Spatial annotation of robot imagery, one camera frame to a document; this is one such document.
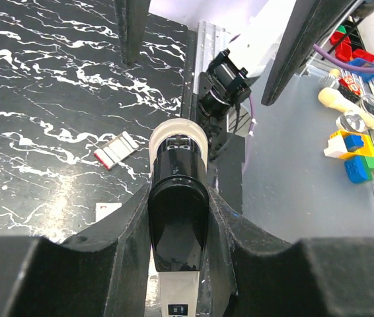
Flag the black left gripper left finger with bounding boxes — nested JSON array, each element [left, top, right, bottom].
[[0, 186, 151, 316]]

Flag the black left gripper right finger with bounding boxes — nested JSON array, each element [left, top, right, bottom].
[[207, 190, 374, 316]]

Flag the red plastic storage bins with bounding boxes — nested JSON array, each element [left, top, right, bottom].
[[329, 26, 374, 67]]

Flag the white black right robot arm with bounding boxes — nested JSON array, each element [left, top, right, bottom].
[[198, 1, 357, 118]]

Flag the aluminium rail frame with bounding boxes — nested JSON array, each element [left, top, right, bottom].
[[192, 20, 241, 123]]

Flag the colourful toy brick pile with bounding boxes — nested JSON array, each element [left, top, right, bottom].
[[323, 129, 374, 184]]

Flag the red white staple box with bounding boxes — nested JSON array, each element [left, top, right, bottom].
[[95, 203, 122, 223]]

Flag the black silver stapler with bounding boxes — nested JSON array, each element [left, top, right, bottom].
[[147, 118, 209, 316]]

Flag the beige toy microphone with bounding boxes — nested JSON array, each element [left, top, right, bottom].
[[318, 69, 374, 130]]

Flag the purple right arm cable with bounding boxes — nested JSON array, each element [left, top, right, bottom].
[[239, 42, 374, 172]]

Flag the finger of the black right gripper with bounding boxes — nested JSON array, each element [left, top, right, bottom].
[[261, 0, 355, 106], [114, 0, 151, 66]]

